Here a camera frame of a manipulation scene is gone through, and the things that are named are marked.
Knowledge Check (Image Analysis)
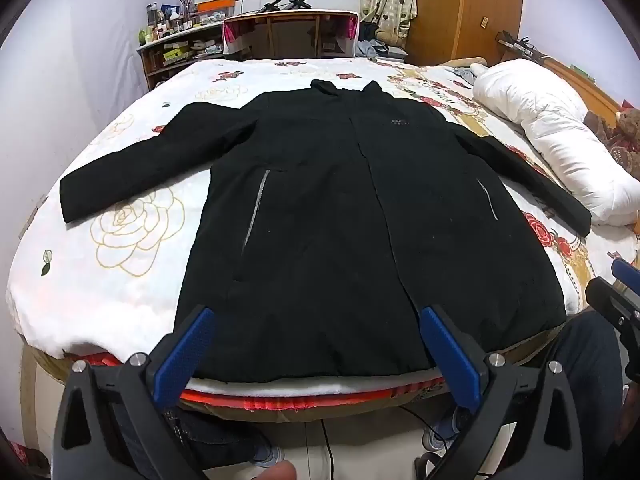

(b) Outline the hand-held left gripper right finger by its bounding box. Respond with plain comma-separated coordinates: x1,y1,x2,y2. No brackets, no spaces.
420,305,583,480

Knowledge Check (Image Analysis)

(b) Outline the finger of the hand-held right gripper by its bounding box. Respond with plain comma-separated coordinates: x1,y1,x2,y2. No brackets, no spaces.
585,277,640,325
611,258,640,288

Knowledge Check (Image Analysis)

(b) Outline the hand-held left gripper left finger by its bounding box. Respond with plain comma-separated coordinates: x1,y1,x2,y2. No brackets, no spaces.
52,306,217,480

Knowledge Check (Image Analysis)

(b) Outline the black coat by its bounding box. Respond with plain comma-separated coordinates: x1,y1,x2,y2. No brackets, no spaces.
59,79,593,382

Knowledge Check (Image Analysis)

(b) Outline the pile of clothes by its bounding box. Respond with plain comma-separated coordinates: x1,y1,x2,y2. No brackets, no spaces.
356,22,408,62

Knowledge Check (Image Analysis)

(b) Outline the person's left hand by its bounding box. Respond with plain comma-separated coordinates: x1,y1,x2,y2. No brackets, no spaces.
249,461,299,480

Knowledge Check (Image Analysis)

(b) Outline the person's right leg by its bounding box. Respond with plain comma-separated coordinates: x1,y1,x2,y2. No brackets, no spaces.
552,310,628,466

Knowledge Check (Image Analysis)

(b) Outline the person's leg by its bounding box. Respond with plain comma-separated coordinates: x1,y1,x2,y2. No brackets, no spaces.
167,407,273,467
552,310,628,466

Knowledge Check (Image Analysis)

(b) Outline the person's right shoe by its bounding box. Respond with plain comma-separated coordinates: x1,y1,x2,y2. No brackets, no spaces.
421,409,471,453

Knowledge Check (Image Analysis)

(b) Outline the person's shoe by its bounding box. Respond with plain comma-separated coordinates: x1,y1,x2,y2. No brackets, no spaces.
421,409,471,453
252,441,287,464

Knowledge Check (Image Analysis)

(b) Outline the person's left leg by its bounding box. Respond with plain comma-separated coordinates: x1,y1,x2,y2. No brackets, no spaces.
167,407,273,467

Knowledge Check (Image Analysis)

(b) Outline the floral bedspread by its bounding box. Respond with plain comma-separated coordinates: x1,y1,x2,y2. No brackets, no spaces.
5,55,640,411

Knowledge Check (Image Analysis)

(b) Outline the person's left shoe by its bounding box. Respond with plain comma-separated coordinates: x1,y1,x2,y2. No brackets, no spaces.
252,441,287,464

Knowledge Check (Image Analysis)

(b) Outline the brown teddy bear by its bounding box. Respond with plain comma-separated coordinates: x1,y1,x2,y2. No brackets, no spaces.
584,107,640,162

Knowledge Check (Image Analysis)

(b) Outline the white duvet roll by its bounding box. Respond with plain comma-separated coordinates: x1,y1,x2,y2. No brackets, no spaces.
472,58,640,226

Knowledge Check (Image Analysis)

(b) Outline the wooden headboard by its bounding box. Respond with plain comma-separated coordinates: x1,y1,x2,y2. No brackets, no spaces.
495,30,626,117

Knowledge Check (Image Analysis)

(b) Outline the cluttered wooden shelf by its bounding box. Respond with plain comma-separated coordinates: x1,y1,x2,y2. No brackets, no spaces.
137,21,227,92

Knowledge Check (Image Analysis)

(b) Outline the wooden wardrobe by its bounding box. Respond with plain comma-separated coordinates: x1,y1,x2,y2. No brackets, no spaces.
406,0,526,67

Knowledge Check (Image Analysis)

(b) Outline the wooden desk with pink sides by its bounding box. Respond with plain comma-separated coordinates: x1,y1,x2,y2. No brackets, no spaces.
222,10,362,59

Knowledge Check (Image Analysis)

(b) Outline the storage box with orange lid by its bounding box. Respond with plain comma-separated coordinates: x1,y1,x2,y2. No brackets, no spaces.
194,0,237,19

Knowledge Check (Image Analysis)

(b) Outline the black cable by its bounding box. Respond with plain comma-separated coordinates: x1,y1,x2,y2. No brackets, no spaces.
319,419,337,480

